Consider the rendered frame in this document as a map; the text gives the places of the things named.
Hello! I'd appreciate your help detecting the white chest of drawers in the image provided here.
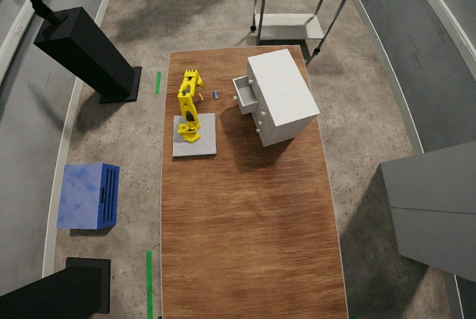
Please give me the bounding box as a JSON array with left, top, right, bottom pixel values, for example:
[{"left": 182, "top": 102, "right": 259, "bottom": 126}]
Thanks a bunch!
[{"left": 248, "top": 49, "right": 320, "bottom": 147}]

